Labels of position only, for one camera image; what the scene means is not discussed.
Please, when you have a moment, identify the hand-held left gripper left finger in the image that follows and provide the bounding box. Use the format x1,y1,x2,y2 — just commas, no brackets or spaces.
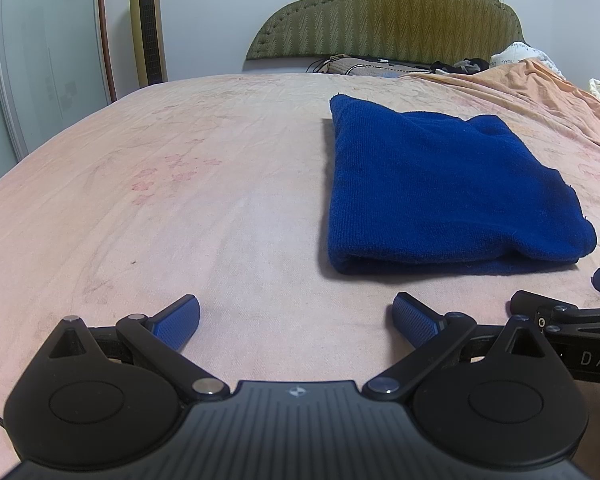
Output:
49,294,231,403

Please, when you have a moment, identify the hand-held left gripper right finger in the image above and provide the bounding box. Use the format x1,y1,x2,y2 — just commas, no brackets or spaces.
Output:
361,292,556,401

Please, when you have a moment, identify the blue beaded sweater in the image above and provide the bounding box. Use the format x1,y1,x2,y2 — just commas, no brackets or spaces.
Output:
326,94,599,277

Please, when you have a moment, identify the dark clothes pile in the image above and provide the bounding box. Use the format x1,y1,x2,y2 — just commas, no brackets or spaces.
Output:
430,58,492,75

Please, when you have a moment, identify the pink bed sheet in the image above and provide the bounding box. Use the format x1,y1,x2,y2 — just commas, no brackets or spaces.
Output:
0,72,600,480

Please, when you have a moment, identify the orange blanket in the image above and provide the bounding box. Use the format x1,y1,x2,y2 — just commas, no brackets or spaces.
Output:
405,58,600,151

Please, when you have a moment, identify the white printed quilt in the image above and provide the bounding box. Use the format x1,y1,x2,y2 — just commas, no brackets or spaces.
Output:
490,41,566,79

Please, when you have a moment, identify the brown pillow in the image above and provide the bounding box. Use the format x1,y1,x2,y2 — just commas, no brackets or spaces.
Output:
329,56,432,79

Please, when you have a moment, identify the gold tower fan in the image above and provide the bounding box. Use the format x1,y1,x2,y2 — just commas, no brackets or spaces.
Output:
128,0,169,87

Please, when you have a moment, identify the flower print wardrobe door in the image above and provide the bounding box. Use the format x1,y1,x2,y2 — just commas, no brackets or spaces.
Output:
0,0,117,197

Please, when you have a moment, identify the olive green padded headboard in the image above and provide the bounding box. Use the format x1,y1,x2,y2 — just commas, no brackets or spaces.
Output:
243,0,522,69

